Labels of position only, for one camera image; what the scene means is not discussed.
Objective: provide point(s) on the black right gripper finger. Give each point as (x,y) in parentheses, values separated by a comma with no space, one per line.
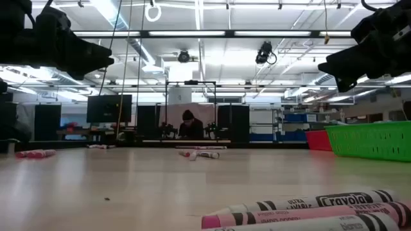
(346,61)
(351,80)

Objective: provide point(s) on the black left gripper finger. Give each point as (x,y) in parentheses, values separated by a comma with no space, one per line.
(77,72)
(90,56)

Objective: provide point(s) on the white crayon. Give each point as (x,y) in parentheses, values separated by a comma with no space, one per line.
(321,226)
(96,146)
(208,155)
(189,147)
(193,155)
(340,199)

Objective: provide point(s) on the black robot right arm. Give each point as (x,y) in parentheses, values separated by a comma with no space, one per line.
(404,19)

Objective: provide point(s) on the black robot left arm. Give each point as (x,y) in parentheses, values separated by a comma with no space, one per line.
(13,32)

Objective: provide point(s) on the white LED light bar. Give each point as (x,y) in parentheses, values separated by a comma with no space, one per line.
(186,33)
(106,33)
(273,33)
(334,33)

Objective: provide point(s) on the black monitor screen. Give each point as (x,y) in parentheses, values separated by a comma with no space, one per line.
(109,109)

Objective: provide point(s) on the black partition panel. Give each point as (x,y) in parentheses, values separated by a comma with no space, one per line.
(147,122)
(234,123)
(47,122)

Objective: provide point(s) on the green plastic basket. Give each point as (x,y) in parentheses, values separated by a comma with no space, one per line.
(369,141)

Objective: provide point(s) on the red plastic basket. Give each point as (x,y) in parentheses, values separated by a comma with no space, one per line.
(318,141)

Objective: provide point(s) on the person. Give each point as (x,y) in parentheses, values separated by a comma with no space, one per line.
(191,128)

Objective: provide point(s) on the black overhead camera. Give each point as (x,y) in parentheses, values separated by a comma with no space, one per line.
(183,56)

